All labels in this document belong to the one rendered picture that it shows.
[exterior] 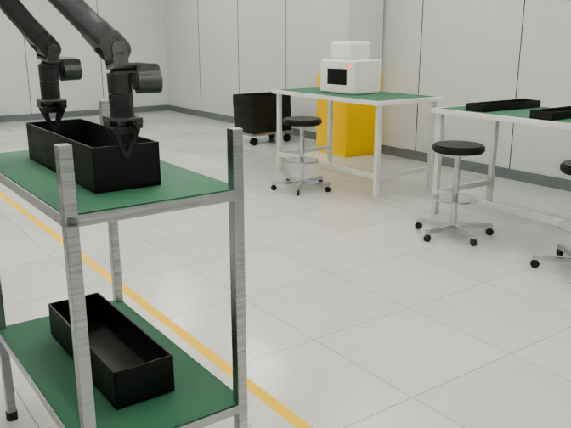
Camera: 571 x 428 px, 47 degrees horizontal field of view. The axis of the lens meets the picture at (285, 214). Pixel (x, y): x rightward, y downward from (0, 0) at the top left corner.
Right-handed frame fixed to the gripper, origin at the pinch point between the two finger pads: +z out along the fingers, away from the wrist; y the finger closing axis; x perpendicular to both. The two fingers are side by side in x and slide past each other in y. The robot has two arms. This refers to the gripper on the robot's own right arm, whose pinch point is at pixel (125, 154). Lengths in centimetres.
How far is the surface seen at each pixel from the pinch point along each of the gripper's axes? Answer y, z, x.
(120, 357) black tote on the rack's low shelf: 28, 67, -4
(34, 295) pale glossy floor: 187, 102, -18
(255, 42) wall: 654, -17, -467
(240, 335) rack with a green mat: -15, 49, -21
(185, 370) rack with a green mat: 10, 69, -17
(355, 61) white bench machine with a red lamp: 292, -3, -334
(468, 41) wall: 278, -18, -467
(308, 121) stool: 285, 44, -276
